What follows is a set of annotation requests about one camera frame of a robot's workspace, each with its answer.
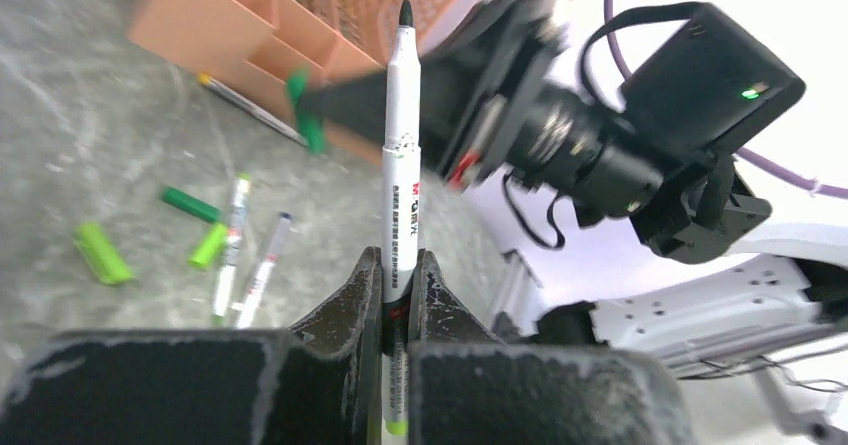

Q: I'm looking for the light green pen cap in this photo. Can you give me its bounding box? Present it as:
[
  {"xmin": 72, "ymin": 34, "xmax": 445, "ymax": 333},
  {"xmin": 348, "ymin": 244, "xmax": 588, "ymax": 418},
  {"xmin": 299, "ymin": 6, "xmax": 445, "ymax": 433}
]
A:
[
  {"xmin": 188, "ymin": 222, "xmax": 228, "ymax": 270},
  {"xmin": 74, "ymin": 222, "xmax": 135, "ymax": 286}
]

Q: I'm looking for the white pen by organizer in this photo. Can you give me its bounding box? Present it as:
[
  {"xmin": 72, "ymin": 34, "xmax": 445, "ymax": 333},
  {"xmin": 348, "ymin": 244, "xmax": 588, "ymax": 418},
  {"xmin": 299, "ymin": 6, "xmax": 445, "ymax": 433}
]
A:
[{"xmin": 196, "ymin": 73, "xmax": 307, "ymax": 147}]

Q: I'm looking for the white marker blue end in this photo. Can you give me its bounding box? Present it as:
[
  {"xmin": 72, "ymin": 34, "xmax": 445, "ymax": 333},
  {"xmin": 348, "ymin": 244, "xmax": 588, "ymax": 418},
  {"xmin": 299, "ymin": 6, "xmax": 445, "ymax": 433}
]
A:
[{"xmin": 233, "ymin": 212, "xmax": 292, "ymax": 329}]

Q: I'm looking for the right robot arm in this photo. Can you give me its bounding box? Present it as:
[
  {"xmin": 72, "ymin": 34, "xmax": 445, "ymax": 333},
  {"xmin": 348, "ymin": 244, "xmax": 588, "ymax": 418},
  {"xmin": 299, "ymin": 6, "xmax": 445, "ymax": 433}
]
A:
[{"xmin": 419, "ymin": 0, "xmax": 847, "ymax": 376}]

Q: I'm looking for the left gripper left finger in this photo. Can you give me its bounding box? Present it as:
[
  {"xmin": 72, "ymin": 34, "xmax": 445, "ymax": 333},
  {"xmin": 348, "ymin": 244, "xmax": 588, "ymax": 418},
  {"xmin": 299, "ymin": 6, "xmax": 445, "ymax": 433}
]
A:
[{"xmin": 258, "ymin": 247, "xmax": 382, "ymax": 444}]

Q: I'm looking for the orange desk file organizer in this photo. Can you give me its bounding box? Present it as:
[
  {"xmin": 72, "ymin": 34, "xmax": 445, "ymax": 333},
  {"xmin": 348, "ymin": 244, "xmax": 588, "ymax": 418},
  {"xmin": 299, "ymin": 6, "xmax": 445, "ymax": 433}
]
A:
[{"xmin": 127, "ymin": 0, "xmax": 518, "ymax": 165}]

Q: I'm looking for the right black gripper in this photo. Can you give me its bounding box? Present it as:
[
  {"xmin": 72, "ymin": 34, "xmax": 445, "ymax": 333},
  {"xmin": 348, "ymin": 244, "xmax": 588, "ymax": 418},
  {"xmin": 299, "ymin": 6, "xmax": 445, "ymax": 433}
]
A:
[{"xmin": 304, "ymin": 0, "xmax": 543, "ymax": 178}]

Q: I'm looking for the white marker green end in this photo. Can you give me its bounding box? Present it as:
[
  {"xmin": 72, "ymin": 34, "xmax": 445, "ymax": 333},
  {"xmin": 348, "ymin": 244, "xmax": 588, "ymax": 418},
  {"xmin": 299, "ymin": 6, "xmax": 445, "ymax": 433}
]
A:
[{"xmin": 381, "ymin": 0, "xmax": 421, "ymax": 437}]

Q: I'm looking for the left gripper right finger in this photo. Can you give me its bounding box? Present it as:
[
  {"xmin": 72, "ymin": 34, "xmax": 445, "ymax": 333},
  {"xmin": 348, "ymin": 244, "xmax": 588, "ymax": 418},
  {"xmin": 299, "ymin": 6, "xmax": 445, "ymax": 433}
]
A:
[{"xmin": 408, "ymin": 250, "xmax": 502, "ymax": 444}]

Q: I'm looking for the white marker multicolour label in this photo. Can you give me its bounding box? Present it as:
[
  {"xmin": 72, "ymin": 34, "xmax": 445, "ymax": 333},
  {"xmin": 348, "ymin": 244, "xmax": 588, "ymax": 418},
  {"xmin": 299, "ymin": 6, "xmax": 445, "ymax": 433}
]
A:
[{"xmin": 212, "ymin": 174, "xmax": 252, "ymax": 326}]

